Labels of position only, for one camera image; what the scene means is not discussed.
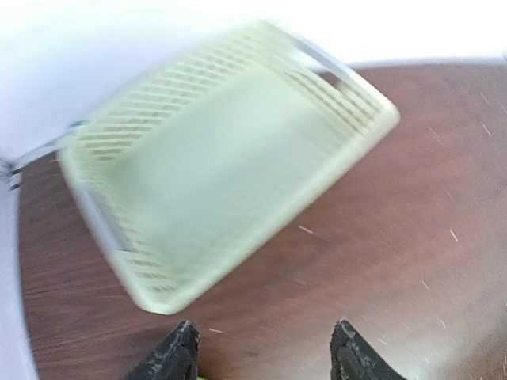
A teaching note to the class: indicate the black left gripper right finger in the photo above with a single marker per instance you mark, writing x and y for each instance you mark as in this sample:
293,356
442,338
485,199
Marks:
352,357

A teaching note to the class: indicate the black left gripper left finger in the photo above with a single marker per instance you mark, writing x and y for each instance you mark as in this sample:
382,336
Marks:
176,357

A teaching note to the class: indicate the pale green plastic basket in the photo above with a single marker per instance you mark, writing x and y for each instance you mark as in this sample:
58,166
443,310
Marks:
197,164

